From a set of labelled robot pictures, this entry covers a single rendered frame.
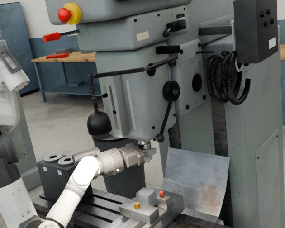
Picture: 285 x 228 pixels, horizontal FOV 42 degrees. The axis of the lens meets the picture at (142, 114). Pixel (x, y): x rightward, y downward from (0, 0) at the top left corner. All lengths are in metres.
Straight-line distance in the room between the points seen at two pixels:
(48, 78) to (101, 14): 7.72
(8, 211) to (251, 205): 1.06
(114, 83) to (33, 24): 7.57
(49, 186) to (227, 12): 1.14
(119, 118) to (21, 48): 7.46
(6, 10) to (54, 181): 6.92
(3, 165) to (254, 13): 0.89
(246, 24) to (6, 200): 0.91
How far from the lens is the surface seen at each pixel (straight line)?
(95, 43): 1.20
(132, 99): 1.20
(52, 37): 1.16
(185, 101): 1.35
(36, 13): 8.55
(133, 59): 1.16
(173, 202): 1.53
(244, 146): 1.61
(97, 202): 1.76
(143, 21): 1.14
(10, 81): 1.15
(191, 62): 1.37
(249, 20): 1.26
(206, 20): 1.51
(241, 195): 1.72
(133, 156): 1.31
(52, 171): 1.78
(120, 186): 3.46
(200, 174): 1.71
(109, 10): 1.02
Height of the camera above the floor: 1.78
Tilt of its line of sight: 18 degrees down
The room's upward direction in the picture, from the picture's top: 8 degrees counter-clockwise
